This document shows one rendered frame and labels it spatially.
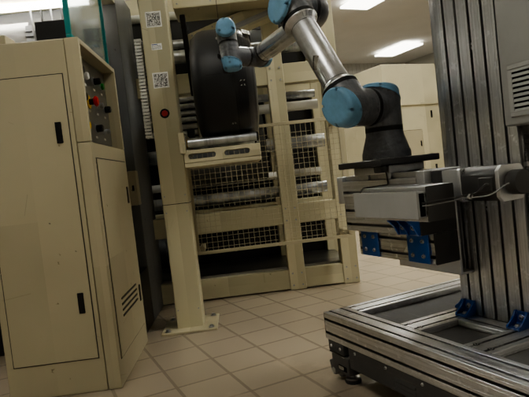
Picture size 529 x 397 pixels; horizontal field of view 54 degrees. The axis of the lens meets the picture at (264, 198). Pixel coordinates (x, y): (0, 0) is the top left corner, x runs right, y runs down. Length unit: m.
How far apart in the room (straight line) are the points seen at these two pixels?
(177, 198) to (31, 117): 0.85
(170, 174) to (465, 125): 1.46
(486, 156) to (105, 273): 1.32
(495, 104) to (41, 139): 1.47
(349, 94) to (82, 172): 0.99
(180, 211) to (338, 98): 1.26
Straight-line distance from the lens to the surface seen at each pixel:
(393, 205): 1.38
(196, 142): 2.48
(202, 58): 2.43
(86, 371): 2.08
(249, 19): 3.06
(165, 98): 2.59
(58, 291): 2.02
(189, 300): 2.62
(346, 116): 1.52
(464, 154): 1.62
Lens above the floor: 0.71
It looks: 3 degrees down
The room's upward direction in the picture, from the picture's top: 6 degrees counter-clockwise
